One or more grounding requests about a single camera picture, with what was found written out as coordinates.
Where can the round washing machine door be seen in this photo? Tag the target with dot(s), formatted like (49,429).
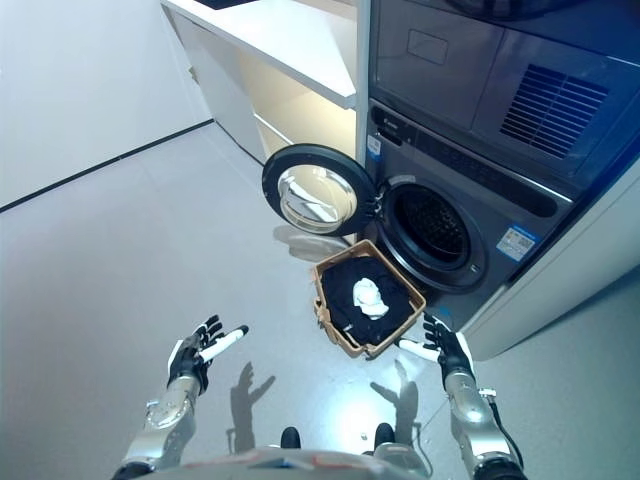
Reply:
(272,175)

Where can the white cloth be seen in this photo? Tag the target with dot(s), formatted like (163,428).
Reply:
(369,297)

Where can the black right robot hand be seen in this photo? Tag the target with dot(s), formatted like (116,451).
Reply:
(454,350)

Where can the brown woven laundry basket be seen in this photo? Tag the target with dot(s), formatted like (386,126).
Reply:
(390,340)

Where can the blue detergent drawer sticker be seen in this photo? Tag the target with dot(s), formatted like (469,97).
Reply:
(374,147)

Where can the blue energy label sticker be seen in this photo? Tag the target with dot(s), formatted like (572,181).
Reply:
(517,242)

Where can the grey dryer with vent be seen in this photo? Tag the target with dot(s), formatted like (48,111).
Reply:
(450,75)

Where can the white countertop cabinet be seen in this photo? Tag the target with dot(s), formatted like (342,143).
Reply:
(280,45)

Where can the grey front-load washing machine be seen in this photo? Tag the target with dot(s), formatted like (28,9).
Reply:
(500,210)

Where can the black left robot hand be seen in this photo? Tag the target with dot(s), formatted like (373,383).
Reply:
(187,360)

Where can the grey robot torso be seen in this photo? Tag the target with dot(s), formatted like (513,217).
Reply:
(300,465)

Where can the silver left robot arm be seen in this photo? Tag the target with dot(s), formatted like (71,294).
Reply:
(167,415)

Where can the black clothes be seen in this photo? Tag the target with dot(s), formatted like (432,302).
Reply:
(340,295)

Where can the dark baseboard strip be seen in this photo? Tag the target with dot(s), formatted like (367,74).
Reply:
(100,167)

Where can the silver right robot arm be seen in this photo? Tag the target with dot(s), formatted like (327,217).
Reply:
(470,415)

